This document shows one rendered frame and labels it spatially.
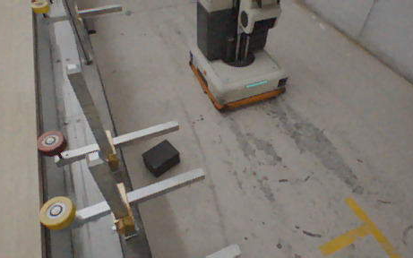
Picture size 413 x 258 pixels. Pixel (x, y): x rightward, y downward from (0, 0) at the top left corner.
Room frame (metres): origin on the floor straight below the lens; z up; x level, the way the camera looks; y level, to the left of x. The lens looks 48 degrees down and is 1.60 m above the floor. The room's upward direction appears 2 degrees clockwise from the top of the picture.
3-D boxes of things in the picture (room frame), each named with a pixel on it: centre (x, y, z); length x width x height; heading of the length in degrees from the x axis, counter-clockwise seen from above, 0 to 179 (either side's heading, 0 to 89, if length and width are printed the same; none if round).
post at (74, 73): (0.55, 0.35, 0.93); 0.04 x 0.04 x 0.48; 26
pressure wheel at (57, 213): (0.30, 0.39, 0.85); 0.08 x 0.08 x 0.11
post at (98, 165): (0.33, 0.24, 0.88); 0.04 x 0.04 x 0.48; 26
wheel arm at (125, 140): (0.61, 0.32, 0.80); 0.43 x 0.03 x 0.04; 116
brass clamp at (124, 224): (0.35, 0.25, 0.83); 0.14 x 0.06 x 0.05; 26
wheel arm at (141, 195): (0.39, 0.21, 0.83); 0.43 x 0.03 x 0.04; 116
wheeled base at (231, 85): (1.95, -0.20, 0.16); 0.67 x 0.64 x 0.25; 25
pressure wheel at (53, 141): (0.53, 0.50, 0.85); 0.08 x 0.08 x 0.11
